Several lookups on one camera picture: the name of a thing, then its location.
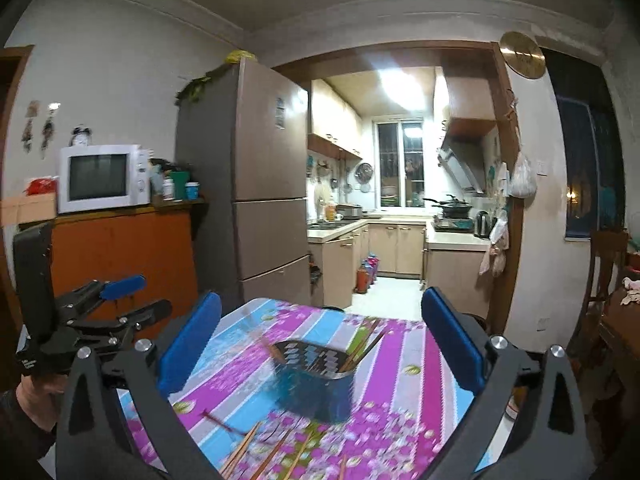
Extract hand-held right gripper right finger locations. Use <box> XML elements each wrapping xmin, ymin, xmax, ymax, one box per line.
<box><xmin>421</xmin><ymin>286</ymin><xmax>588</xmax><ymax>480</ymax></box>

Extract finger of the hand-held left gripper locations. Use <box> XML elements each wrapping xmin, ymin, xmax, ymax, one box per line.
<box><xmin>65</xmin><ymin>299</ymin><xmax>173</xmax><ymax>347</ymax></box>
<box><xmin>55</xmin><ymin>274</ymin><xmax>147</xmax><ymax>323</ymax></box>

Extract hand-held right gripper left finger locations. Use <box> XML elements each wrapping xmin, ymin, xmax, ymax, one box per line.
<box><xmin>54</xmin><ymin>290</ymin><xmax>223</xmax><ymax>480</ymax></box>

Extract blue perforated metal utensil holder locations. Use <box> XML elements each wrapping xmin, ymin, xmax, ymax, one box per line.
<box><xmin>267</xmin><ymin>339</ymin><xmax>358</xmax><ymax>423</ymax></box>

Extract person's left forearm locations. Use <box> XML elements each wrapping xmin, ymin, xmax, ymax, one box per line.
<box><xmin>0</xmin><ymin>390</ymin><xmax>58</xmax><ymax>480</ymax></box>

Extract person's left hand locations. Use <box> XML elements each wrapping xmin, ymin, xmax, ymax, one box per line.
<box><xmin>16</xmin><ymin>374</ymin><xmax>64</xmax><ymax>432</ymax></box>

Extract orange wooden cabinet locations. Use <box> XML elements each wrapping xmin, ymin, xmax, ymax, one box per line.
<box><xmin>15</xmin><ymin>197</ymin><xmax>208</xmax><ymax>326</ymax></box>

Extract beige stove counter cabinet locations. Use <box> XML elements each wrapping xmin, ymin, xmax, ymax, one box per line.
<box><xmin>424</xmin><ymin>227</ymin><xmax>493</xmax><ymax>318</ymax></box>

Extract cardboard box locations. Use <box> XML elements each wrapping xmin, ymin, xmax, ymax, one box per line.
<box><xmin>0</xmin><ymin>192</ymin><xmax>58</xmax><ymax>226</ymax></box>

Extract striped floral tablecloth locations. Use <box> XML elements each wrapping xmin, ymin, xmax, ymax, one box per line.
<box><xmin>117</xmin><ymin>297</ymin><xmax>506</xmax><ymax>480</ymax></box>

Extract red bag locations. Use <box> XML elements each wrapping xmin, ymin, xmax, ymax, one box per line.
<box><xmin>25</xmin><ymin>177</ymin><xmax>58</xmax><ymax>196</ymax></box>

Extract hanging kitchen cloths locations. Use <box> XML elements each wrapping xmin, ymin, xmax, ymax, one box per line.
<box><xmin>479</xmin><ymin>215</ymin><xmax>510</xmax><ymax>278</ymax></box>

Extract beige lower kitchen cabinets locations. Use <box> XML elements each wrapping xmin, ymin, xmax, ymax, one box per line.
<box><xmin>306</xmin><ymin>217</ymin><xmax>431</xmax><ymax>308</ymax></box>

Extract beige kitchen cabinets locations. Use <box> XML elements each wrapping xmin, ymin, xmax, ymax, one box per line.
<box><xmin>307</xmin><ymin>79</ymin><xmax>364</xmax><ymax>160</ymax></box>
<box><xmin>306</xmin><ymin>217</ymin><xmax>431</xmax><ymax>308</ymax></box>

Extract white microwave oven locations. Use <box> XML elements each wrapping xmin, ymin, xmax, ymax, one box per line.
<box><xmin>56</xmin><ymin>144</ymin><xmax>152</xmax><ymax>215</ymax></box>

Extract green cup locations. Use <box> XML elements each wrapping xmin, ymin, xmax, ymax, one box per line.
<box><xmin>170</xmin><ymin>171</ymin><xmax>191</xmax><ymax>201</ymax></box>

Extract gas stove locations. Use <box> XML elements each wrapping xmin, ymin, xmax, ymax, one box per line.
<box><xmin>432</xmin><ymin>216</ymin><xmax>476</xmax><ymax>233</ymax></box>

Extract steel electric kettle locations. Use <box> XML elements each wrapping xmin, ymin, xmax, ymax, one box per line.
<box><xmin>472</xmin><ymin>210</ymin><xmax>496</xmax><ymax>239</ymax></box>

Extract black wok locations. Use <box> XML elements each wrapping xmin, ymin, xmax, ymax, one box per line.
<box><xmin>422</xmin><ymin>194</ymin><xmax>473</xmax><ymax>218</ymax></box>

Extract dark wooden dining table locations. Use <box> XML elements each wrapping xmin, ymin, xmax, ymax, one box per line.
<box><xmin>595</xmin><ymin>285</ymin><xmax>640</xmax><ymax>411</ymax></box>

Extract dark wooden chair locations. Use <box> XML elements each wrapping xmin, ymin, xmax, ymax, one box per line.
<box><xmin>567</xmin><ymin>230</ymin><xmax>631</xmax><ymax>361</ymax></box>

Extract hanging white plastic bag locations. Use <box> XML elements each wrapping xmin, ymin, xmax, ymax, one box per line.
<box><xmin>509</xmin><ymin>152</ymin><xmax>538</xmax><ymax>198</ymax></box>

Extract steel range hood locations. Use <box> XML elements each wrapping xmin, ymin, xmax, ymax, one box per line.
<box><xmin>437</xmin><ymin>135</ymin><xmax>488</xmax><ymax>196</ymax></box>

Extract brown refrigerator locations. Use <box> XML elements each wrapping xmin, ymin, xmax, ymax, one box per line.
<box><xmin>175</xmin><ymin>57</ymin><xmax>312</xmax><ymax>306</ymax></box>

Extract kitchen window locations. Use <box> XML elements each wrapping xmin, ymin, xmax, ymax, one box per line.
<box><xmin>375</xmin><ymin>119</ymin><xmax>426</xmax><ymax>208</ymax></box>

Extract green leafy garland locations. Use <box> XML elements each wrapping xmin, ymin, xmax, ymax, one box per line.
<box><xmin>175</xmin><ymin>72</ymin><xmax>221</xmax><ymax>106</ymax></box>

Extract dark barred window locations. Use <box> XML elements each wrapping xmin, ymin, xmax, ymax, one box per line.
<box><xmin>540</xmin><ymin>47</ymin><xmax>628</xmax><ymax>238</ymax></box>

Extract beige cabinet above range hood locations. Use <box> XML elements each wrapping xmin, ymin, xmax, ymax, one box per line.
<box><xmin>432</xmin><ymin>67</ymin><xmax>501</xmax><ymax>141</ymax></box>

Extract beige upper kitchen cabinets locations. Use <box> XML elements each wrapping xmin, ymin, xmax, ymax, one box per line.
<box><xmin>307</xmin><ymin>79</ymin><xmax>364</xmax><ymax>160</ymax></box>

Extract hanging wall ornament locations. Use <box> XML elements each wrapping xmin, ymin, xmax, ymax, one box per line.
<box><xmin>41</xmin><ymin>102</ymin><xmax>61</xmax><ymax>152</ymax></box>
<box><xmin>21</xmin><ymin>100</ymin><xmax>41</xmax><ymax>152</ymax></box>

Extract round gold wall clock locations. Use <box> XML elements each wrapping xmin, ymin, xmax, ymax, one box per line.
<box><xmin>499</xmin><ymin>31</ymin><xmax>546</xmax><ymax>80</ymax></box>

